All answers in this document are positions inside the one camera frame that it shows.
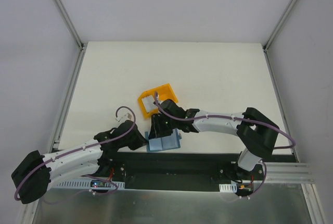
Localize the blue leather card holder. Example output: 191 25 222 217
145 129 182 153

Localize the yellow plastic bin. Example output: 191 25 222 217
137 83 178 119

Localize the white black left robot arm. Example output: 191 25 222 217
11 120 148 204

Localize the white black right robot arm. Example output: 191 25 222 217
148 99 280 180

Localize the stack of white cards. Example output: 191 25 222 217
142 95 157 113

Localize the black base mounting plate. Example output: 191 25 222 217
85 150 273 192

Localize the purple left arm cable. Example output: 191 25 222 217
13 106 138 202

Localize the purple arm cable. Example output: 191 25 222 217
13 106 138 202
154 91 297 149

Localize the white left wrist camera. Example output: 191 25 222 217
116 113 132 123

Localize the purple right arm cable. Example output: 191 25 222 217
154 91 297 149

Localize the white slotted cable duct right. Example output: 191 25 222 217
219 183 237 193

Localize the white slotted cable duct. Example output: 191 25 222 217
219 183 237 193
53 178 125 190

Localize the white slotted cable duct left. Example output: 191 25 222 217
53 178 125 190

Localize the aluminium frame rail left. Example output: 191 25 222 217
52 0 85 50

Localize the aluminium frame rail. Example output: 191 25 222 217
262 0 299 53
52 0 85 50

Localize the aluminium frame rail right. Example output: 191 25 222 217
262 0 299 53

